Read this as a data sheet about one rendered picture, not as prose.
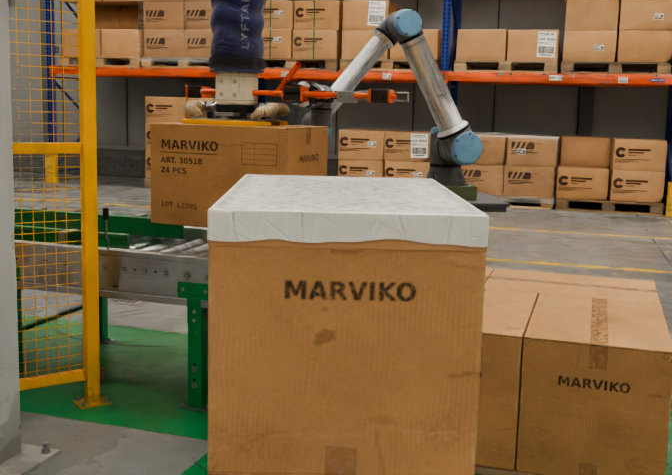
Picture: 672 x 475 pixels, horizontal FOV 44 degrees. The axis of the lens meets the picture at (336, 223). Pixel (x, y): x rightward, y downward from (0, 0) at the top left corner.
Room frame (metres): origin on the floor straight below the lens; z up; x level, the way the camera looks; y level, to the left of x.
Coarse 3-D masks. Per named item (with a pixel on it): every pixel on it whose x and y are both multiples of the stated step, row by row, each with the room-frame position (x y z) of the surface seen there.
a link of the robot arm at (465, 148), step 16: (400, 16) 3.67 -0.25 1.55; (416, 16) 3.69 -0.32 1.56; (400, 32) 3.68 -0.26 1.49; (416, 32) 3.68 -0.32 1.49; (416, 48) 3.70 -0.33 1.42; (416, 64) 3.72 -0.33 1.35; (432, 64) 3.72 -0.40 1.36; (432, 80) 3.72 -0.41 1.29; (432, 96) 3.73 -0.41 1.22; (448, 96) 3.75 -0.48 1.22; (432, 112) 3.77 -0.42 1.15; (448, 112) 3.74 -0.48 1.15; (448, 128) 3.75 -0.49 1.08; (464, 128) 3.75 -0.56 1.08; (448, 144) 3.75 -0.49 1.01; (464, 144) 3.72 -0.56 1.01; (480, 144) 3.75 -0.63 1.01; (448, 160) 3.83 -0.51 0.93; (464, 160) 3.73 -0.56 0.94
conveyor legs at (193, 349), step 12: (60, 312) 3.69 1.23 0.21; (72, 312) 3.78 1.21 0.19; (204, 312) 3.10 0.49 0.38; (36, 324) 3.53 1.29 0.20; (192, 324) 3.09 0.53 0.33; (204, 324) 3.10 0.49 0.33; (192, 336) 3.09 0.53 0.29; (204, 336) 3.10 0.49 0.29; (192, 348) 3.09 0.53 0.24; (204, 348) 3.10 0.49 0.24; (192, 360) 3.09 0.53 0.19; (204, 360) 3.10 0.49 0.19; (192, 372) 3.09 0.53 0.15; (204, 372) 3.10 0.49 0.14; (192, 384) 3.09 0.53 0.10; (204, 384) 3.10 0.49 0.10; (192, 396) 3.09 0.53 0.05; (204, 396) 3.10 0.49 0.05
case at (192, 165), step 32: (160, 128) 3.32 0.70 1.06; (192, 128) 3.27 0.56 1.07; (224, 128) 3.22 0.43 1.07; (256, 128) 3.17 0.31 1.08; (288, 128) 3.12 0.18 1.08; (320, 128) 3.41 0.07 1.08; (160, 160) 3.32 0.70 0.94; (192, 160) 3.27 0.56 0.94; (224, 160) 3.22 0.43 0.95; (256, 160) 3.17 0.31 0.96; (288, 160) 3.13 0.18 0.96; (320, 160) 3.42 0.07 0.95; (160, 192) 3.32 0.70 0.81; (192, 192) 3.27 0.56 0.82; (224, 192) 3.22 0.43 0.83; (192, 224) 3.27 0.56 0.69
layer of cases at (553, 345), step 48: (528, 288) 2.92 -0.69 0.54; (576, 288) 2.94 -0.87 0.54; (624, 288) 2.96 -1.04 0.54; (528, 336) 2.28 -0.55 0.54; (576, 336) 2.29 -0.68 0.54; (624, 336) 2.31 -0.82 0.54; (480, 384) 2.31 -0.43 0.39; (528, 384) 2.27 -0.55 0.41; (576, 384) 2.23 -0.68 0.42; (624, 384) 2.20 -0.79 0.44; (480, 432) 2.31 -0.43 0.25; (528, 432) 2.27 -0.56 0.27; (576, 432) 2.23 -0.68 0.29; (624, 432) 2.19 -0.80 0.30
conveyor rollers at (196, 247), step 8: (136, 240) 3.74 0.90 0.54; (144, 240) 3.80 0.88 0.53; (152, 240) 3.72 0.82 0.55; (160, 240) 3.76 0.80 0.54; (168, 240) 3.82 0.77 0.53; (176, 240) 3.74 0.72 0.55; (184, 240) 3.79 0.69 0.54; (200, 240) 3.76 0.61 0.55; (136, 248) 3.56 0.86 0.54; (144, 248) 3.50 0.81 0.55; (152, 248) 3.53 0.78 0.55; (160, 248) 3.58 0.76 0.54; (168, 248) 3.51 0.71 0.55; (176, 248) 3.54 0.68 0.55; (184, 248) 3.60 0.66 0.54; (192, 248) 3.53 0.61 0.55; (200, 248) 3.56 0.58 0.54; (208, 248) 3.62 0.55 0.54
